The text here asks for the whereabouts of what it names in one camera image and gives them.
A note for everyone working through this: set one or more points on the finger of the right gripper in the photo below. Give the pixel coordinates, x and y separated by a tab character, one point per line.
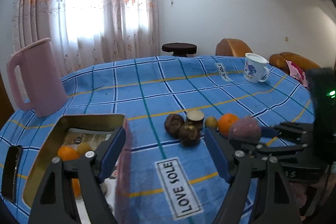
287	130
260	149

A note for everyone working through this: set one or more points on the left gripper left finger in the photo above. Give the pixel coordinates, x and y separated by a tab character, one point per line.
55	202

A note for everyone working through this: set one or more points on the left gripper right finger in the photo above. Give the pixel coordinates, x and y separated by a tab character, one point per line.
274	201

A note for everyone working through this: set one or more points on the purple passion fruit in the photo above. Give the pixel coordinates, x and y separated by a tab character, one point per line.
245	129

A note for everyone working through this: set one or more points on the orange fruit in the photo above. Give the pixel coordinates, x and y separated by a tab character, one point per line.
67	153
76	187
225	123

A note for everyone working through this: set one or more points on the orange fruit back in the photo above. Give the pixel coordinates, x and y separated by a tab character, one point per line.
225	123

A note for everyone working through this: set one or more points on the small green-brown kiwi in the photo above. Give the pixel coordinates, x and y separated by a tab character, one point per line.
211	122

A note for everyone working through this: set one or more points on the dark brown taro front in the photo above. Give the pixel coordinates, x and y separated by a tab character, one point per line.
189	135

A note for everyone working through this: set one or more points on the dark brown taro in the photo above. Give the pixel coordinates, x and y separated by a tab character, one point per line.
189	135
173	123

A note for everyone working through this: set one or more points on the pink floral cushion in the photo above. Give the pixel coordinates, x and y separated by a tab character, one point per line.
297	73

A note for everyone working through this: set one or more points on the gold metal tin box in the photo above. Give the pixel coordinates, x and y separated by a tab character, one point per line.
115	188

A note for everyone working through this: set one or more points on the black smartphone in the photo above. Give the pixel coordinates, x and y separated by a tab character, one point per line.
10	172

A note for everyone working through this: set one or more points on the white mug blue print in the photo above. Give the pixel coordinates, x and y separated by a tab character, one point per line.
255	68

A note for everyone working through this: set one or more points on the brown leather sofa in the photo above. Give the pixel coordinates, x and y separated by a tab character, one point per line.
279	61

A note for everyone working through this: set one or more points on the paper leaflet in tin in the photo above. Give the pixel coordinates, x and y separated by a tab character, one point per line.
75	136

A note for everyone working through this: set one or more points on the dark brown taro left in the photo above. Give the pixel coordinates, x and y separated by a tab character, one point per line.
173	123

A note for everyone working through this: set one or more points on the blue plaid tablecloth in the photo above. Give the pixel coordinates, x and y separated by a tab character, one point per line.
169	183

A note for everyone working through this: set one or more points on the pink plastic kettle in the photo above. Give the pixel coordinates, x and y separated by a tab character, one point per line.
41	79

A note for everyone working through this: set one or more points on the dark round stool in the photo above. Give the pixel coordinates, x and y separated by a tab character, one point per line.
180	49

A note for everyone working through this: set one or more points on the sheer floral curtain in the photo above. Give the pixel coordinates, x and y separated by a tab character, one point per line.
88	32

